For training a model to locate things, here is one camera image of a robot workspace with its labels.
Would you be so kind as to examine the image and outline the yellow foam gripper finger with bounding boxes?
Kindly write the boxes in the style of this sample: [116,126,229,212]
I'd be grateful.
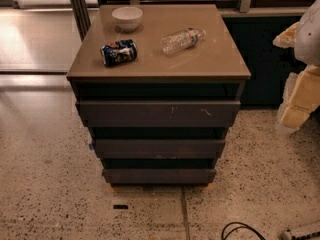
[273,22,298,48]
[277,65,320,130]

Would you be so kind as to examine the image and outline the dark drawer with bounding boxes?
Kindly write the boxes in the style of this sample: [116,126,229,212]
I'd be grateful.
[76,101,240,127]
[102,169,216,184]
[93,139,225,159]

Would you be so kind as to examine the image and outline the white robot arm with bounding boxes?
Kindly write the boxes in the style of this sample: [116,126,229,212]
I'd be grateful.
[273,0,320,134]

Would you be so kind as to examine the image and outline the brown drawer cabinet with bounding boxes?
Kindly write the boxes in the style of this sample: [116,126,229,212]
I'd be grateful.
[67,5,250,170]

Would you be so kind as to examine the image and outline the dark bottom drawer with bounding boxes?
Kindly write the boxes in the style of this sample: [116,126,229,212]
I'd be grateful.
[102,169,216,184]

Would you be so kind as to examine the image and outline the dark top drawer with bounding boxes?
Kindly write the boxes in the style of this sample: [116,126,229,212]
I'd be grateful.
[76,101,240,127]

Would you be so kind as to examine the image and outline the clear plastic water bottle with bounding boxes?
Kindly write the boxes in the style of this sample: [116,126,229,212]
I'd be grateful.
[160,28,206,56]

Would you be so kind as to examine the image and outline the grey power strip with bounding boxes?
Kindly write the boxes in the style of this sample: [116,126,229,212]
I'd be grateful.
[280,221,320,240]

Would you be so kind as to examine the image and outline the white ceramic bowl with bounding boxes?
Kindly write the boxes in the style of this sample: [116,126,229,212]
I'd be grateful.
[112,6,143,32]

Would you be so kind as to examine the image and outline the crushed blue soda can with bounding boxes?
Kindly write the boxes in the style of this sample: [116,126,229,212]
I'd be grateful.
[100,39,137,66]

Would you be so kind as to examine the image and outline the black tape mark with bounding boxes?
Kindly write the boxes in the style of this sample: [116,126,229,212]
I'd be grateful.
[113,204,128,210]

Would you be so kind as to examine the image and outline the blue tape piece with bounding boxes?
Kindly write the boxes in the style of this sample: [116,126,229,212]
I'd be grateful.
[88,143,94,150]

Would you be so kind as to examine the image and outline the black cable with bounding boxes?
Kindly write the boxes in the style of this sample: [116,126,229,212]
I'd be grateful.
[221,221,267,240]

